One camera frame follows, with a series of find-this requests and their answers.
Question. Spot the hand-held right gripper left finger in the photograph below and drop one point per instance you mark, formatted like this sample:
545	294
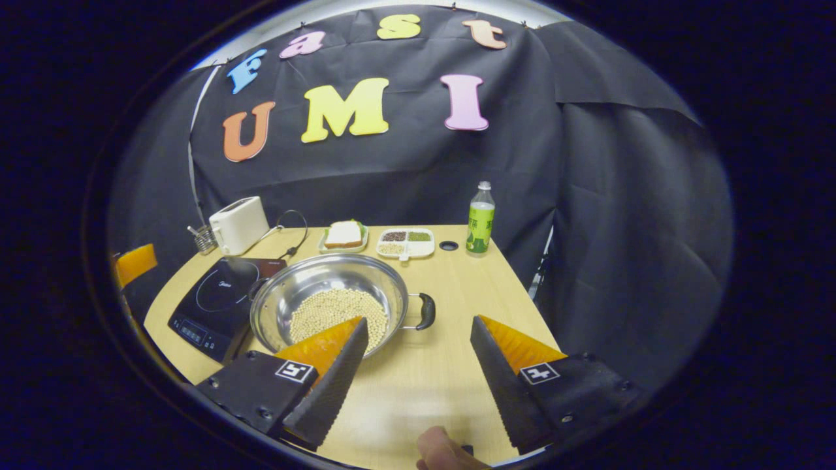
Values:
333	385

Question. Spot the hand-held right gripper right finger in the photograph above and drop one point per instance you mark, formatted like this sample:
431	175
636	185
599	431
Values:
503	385

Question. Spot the stainless steel pot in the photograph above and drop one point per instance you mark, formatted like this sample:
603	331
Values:
313	277

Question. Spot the green drink bottle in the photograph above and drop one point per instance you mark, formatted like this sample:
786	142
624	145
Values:
481	225

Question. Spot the sandwich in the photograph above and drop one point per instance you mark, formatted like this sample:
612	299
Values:
343	234

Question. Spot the pile of soybeans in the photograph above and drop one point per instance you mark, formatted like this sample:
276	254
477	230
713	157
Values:
333	310

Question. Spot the black backdrop cloth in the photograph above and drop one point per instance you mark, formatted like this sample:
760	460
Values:
424	170

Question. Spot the white divided tray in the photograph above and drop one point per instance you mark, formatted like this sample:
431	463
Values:
406	245

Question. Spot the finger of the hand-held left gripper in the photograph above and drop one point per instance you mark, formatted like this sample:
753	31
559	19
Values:
134	264

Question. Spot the white toaster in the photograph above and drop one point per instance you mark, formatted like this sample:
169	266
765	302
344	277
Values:
238	225

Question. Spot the black table grommet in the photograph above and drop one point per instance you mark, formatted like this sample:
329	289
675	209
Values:
449	245

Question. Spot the white plate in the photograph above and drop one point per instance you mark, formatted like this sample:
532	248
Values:
364	240

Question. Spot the black induction cooktop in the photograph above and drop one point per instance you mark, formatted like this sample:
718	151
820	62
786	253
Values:
209	300

